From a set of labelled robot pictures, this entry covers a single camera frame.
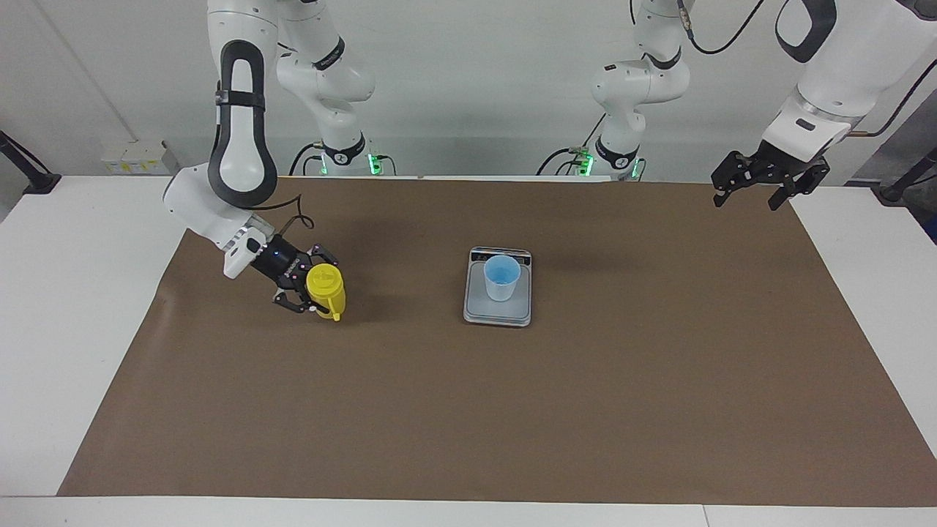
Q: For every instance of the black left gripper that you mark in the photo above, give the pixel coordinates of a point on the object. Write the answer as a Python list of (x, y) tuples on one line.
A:
[(778, 166)]

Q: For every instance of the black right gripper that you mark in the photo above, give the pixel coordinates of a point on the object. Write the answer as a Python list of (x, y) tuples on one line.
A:
[(282, 263)]

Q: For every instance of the yellow seasoning squeeze bottle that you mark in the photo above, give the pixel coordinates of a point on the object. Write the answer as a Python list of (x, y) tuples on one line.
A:
[(326, 285)]

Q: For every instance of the light blue plastic cup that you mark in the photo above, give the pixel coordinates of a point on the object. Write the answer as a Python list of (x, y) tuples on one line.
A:
[(502, 282)]

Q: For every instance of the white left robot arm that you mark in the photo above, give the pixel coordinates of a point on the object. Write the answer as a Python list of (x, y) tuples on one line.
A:
[(842, 66)]

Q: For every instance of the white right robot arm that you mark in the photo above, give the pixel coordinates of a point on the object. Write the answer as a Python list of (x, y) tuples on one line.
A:
[(241, 146)]

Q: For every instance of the silver digital kitchen scale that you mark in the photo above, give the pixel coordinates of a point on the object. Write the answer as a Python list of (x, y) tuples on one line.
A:
[(498, 313)]

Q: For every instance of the green lit base connector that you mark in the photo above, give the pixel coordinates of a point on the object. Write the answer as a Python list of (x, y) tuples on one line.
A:
[(635, 170), (375, 162), (583, 162)]

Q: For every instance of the black table clamp stand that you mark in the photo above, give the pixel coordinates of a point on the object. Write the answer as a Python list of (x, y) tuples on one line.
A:
[(897, 190), (36, 179)]

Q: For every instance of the brown paper table mat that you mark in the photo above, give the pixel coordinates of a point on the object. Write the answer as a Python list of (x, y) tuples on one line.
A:
[(468, 410)]

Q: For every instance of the white wall socket box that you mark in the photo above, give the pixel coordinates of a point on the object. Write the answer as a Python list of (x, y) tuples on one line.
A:
[(135, 157)]

